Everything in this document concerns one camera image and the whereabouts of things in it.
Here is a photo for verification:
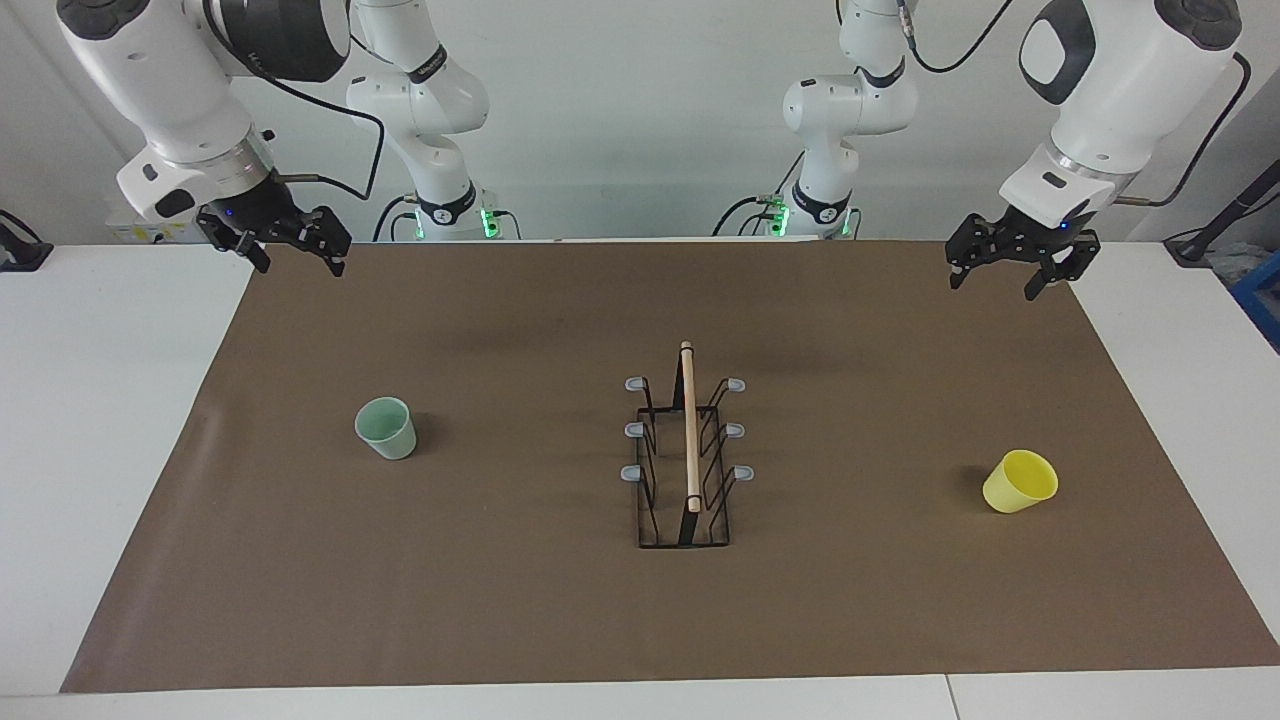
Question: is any brown table mat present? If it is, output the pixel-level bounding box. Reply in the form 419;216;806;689
60;238;1280;694

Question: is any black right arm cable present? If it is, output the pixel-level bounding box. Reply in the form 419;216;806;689
235;30;391;206

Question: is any black pole stand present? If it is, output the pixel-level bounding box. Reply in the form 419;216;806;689
1165;160;1280;266

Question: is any blue box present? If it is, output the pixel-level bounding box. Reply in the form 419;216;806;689
1232;250;1280;353

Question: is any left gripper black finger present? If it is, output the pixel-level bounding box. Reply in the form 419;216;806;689
1023;230;1102;301
945;213;1001;291

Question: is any yellow plastic cup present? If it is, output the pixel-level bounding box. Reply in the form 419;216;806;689
982;449;1059;515

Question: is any white box yellow label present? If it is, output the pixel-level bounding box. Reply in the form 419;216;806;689
108;195;201;246

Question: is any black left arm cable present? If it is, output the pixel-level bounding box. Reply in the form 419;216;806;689
895;0;1253;208

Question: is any green plastic cup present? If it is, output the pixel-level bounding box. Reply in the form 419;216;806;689
354;396;418;461

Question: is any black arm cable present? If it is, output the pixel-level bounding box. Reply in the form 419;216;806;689
235;30;391;206
895;0;1253;208

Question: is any black wire cup rack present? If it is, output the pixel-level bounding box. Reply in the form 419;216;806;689
623;340;756;549

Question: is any black base cable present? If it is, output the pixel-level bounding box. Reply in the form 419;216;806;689
372;193;421;243
712;195;791;238

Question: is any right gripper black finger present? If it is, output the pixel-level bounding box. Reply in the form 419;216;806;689
197;206;273;274
303;206;353;278

